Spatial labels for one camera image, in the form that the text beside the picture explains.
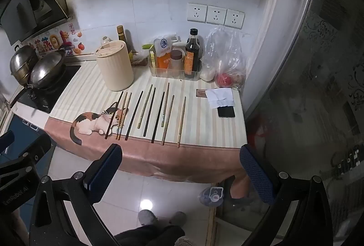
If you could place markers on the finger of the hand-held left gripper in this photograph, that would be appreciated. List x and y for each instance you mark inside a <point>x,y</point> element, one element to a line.
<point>6,141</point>
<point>39,146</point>

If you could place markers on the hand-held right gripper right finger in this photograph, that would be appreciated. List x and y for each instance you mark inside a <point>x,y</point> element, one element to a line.
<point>257,174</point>

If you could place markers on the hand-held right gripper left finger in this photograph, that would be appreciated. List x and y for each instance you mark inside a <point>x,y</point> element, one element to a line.
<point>105,166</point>

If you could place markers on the dark brown chopstick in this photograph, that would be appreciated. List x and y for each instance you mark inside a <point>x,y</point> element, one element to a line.
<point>114,115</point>

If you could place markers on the bamboo chopstick with printed tip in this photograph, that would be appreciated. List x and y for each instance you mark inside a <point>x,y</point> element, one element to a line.
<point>125,116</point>
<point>122,114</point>

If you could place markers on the black chopstick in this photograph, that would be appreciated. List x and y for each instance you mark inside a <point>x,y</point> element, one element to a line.
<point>150,111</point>
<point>158,117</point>
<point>134,116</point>

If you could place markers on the cream ribbed chopstick holder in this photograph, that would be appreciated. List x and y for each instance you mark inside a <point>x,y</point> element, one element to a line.
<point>115,69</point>

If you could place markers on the person's left forearm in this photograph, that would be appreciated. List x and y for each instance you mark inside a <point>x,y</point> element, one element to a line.
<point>19,227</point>

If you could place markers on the black induction cooktop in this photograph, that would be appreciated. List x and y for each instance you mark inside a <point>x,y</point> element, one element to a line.
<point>51,93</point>

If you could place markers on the grey slipper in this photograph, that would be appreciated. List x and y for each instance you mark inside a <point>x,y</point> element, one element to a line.
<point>177,217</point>
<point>147,217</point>

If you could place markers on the black smartphone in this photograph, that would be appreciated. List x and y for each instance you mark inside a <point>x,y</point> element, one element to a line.
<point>226,112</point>

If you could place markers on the olive bamboo chopstick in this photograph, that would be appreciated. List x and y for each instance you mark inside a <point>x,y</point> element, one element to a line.
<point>145,106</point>

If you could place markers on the cat print striped tablecloth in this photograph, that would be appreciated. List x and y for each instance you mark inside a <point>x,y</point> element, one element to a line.
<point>196,126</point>

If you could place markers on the light brown wooden chopstick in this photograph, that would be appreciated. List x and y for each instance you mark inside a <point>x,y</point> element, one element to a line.
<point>168,120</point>
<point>182,121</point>

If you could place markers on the steel wok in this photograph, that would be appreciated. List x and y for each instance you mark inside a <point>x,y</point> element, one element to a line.
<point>47,68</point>

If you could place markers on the steel steamer pot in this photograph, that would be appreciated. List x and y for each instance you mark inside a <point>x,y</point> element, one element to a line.
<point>21,62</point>

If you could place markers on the person's legs in dark pants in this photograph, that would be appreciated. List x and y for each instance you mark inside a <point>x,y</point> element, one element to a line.
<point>150,236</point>

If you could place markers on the pale printed chopstick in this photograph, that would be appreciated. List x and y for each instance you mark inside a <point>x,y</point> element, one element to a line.
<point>165,105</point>

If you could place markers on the white paper sheet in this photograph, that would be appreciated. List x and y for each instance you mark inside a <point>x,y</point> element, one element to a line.
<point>220,96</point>

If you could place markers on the brown card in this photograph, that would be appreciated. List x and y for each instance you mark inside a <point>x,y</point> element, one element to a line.
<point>201,92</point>

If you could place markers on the red tomato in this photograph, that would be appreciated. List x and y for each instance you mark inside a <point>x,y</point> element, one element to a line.
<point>223,80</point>

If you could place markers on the brown bundle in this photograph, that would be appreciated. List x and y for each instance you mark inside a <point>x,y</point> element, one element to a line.
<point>140,60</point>

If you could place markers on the white sack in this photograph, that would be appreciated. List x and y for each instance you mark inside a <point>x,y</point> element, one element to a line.
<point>207,73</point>

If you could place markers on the clear plastic organizer tray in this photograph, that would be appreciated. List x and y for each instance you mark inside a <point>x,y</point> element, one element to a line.
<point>196,73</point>

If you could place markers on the yellow seasoning box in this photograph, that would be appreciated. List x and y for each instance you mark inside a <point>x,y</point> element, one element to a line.
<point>152,56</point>

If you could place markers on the orange seasoning packet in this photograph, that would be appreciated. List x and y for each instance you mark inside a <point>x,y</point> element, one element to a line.
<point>163,56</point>

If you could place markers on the small white jar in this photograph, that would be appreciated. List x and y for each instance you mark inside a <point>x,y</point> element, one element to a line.
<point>106,40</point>

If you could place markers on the brown lid spice jar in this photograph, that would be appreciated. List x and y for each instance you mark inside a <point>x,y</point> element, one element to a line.
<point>176,59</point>

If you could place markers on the clear plastic bag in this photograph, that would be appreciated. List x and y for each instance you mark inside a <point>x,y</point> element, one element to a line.
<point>224,49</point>

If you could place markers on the olive oil bottle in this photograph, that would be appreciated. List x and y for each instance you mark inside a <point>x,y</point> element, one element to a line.
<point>122,34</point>

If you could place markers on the dark soy sauce bottle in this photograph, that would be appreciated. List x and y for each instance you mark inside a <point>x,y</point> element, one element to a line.
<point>192,55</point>

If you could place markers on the range hood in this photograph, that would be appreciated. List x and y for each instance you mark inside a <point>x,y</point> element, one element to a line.
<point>28,6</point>

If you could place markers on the colourful wall stickers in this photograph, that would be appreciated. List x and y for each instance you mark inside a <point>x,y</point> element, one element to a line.
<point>58,41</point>

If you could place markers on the white wall socket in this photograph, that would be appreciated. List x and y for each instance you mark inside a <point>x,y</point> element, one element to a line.
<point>196,12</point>
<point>234,19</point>
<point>216,15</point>

